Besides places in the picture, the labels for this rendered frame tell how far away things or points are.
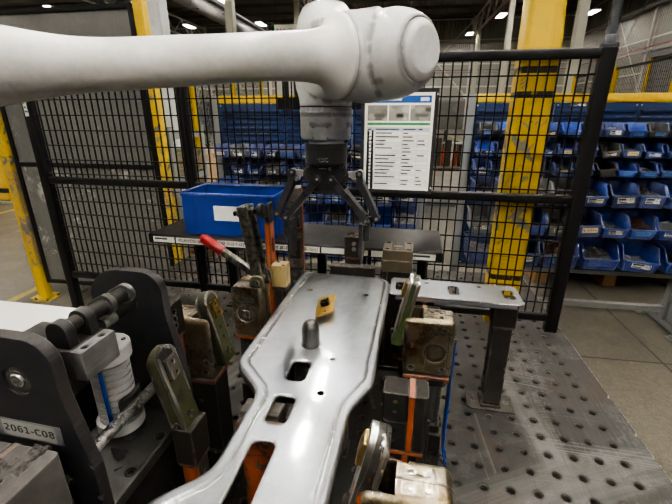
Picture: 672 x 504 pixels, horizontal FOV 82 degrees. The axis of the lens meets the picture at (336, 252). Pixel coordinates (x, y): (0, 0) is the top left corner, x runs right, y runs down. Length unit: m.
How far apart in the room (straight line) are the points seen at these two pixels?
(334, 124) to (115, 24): 2.39
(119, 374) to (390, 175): 0.94
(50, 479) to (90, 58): 0.45
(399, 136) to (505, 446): 0.86
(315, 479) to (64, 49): 0.57
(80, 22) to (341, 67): 2.67
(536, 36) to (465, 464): 1.09
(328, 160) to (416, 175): 0.61
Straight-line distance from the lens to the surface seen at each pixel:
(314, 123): 0.68
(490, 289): 0.98
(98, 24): 3.03
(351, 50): 0.52
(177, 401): 0.58
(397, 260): 1.00
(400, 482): 0.45
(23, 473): 0.50
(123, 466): 0.62
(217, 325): 0.69
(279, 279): 0.89
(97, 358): 0.50
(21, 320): 1.17
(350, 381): 0.63
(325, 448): 0.53
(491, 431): 1.05
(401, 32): 0.51
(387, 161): 1.26
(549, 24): 1.34
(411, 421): 0.65
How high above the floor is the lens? 1.39
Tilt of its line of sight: 20 degrees down
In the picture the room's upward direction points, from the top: straight up
